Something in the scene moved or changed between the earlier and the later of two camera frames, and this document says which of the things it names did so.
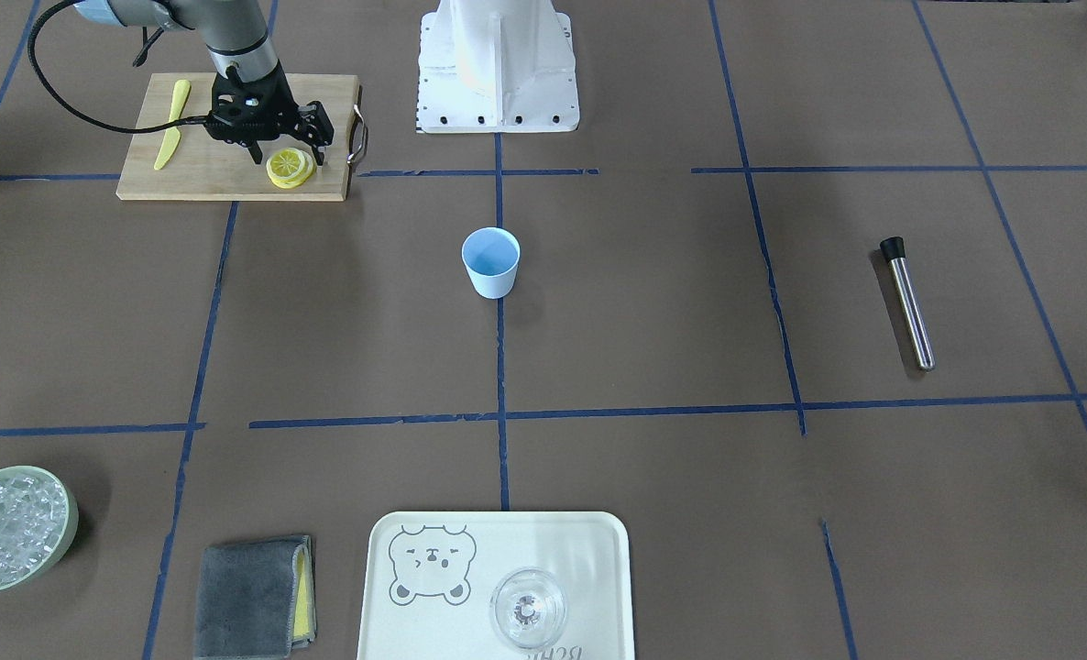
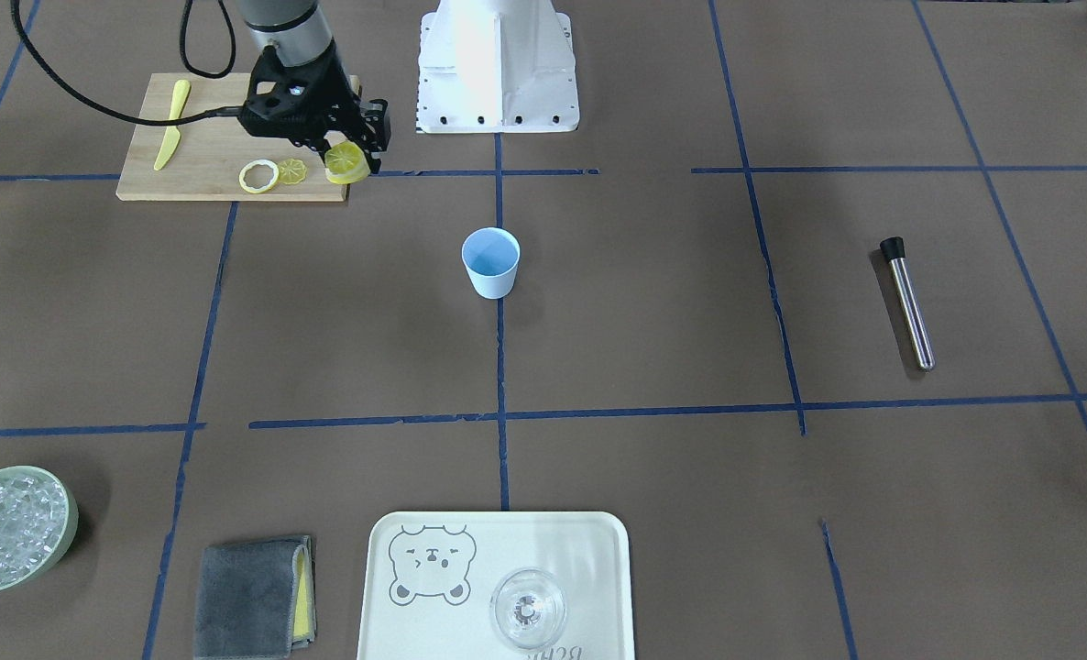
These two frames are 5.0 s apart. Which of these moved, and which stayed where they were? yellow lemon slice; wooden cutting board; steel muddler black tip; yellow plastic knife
Moved: yellow lemon slice
Stayed: steel muddler black tip; wooden cutting board; yellow plastic knife
